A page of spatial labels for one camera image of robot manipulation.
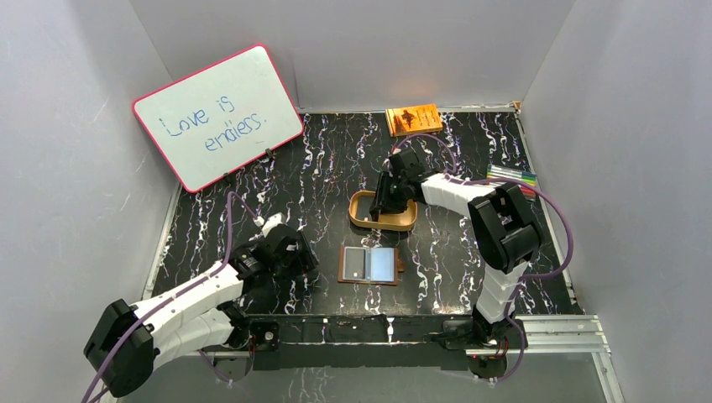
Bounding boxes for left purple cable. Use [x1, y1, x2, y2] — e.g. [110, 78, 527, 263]
[80, 191, 263, 403]

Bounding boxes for aluminium rail frame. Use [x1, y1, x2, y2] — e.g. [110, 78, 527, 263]
[97, 314, 627, 403]

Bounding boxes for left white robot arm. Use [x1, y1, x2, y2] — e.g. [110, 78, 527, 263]
[83, 217, 317, 402]

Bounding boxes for orange book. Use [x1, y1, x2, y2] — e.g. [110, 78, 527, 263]
[385, 103, 443, 137]

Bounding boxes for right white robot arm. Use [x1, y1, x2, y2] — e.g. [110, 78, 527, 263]
[369, 150, 543, 348]

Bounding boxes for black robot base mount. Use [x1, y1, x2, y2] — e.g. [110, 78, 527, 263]
[204, 314, 528, 380]

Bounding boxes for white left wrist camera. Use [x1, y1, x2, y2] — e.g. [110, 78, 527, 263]
[253, 212, 285, 237]

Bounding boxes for pink framed whiteboard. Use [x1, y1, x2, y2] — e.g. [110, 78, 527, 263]
[132, 44, 305, 193]

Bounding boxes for gold oval tin tray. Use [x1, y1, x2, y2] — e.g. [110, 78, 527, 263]
[348, 190, 418, 232]

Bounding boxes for colour marker pen set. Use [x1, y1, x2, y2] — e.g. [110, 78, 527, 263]
[486, 164, 538, 202]

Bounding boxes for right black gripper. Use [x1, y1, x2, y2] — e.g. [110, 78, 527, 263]
[370, 171, 408, 215]

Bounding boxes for brown leather card holder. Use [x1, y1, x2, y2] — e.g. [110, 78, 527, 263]
[338, 246, 405, 285]

